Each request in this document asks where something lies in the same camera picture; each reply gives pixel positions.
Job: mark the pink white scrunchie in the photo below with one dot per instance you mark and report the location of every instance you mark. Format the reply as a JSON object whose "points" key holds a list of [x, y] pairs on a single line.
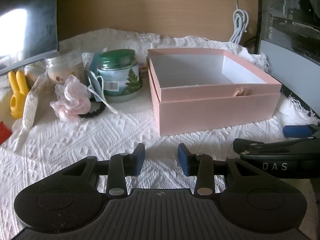
{"points": [[72, 100]]}

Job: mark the black scrunchie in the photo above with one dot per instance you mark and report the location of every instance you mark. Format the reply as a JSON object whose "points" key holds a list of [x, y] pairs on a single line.
{"points": [[96, 113]]}

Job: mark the green-lidded glass jar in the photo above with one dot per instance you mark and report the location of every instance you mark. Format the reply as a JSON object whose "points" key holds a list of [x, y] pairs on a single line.
{"points": [[120, 80]]}

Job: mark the pink cardboard box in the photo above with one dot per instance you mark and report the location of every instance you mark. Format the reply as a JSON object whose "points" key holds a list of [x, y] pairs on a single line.
{"points": [[212, 112]]}

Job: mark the white lace packet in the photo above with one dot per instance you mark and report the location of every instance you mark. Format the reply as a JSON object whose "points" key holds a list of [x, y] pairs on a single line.
{"points": [[31, 105]]}

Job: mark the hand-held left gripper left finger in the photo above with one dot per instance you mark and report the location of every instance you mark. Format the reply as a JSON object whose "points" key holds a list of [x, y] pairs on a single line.
{"points": [[140, 160]]}

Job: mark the red object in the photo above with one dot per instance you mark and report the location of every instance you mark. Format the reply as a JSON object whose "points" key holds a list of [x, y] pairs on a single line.
{"points": [[3, 132]]}

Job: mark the beige-lidded glass jar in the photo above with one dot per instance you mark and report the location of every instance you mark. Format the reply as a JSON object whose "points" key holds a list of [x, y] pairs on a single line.
{"points": [[63, 67]]}

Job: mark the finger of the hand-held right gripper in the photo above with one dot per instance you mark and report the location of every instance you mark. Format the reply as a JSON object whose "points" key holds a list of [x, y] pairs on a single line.
{"points": [[252, 147], [297, 131]]}

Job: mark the yellow bunny toy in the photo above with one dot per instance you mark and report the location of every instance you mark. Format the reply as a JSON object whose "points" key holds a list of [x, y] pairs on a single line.
{"points": [[18, 100]]}

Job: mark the small beige item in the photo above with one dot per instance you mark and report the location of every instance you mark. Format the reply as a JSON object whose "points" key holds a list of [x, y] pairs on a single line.
{"points": [[241, 92]]}

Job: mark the dark monitor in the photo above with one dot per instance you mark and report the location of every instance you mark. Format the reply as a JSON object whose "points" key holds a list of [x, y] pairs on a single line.
{"points": [[37, 17]]}

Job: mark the computer case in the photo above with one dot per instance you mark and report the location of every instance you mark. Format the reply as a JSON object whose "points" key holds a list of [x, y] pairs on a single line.
{"points": [[287, 55]]}

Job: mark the blue face mask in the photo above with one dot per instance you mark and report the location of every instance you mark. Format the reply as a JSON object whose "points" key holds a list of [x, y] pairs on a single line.
{"points": [[95, 83]]}

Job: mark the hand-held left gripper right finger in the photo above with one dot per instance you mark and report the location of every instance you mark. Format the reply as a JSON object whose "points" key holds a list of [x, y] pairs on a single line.
{"points": [[183, 160]]}

